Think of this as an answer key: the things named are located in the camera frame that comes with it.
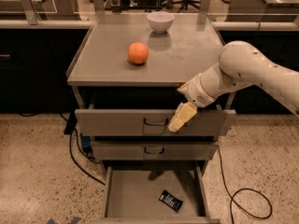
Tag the white bowl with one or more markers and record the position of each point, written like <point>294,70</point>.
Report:
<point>160,21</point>

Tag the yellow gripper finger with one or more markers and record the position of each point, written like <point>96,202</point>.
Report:
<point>180,110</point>
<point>177,122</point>

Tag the grey metal drawer cabinet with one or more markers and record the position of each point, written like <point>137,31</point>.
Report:
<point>102,77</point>

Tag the grey open bottom drawer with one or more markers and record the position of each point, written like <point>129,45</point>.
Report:
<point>132,196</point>

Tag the grey top drawer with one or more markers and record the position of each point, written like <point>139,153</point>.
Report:
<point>150,122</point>

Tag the steel table background left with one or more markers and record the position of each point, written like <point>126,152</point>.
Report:
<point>53,10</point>

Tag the grey drawer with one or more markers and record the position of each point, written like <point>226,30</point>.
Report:
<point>153,151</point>
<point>150,122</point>
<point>132,196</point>

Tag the white counter rail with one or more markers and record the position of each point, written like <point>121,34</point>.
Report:
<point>218,25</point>

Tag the grey middle drawer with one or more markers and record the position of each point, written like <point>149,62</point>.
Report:
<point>153,151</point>

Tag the orange fruit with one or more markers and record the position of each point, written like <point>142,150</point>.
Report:
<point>138,53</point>

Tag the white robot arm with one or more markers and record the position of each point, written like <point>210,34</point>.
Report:
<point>240,65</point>

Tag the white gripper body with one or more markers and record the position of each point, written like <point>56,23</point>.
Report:
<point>196,91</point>

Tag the black snack packet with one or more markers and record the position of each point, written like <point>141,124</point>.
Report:
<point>170,200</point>

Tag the blue power adapter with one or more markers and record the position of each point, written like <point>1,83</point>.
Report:
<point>86,143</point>

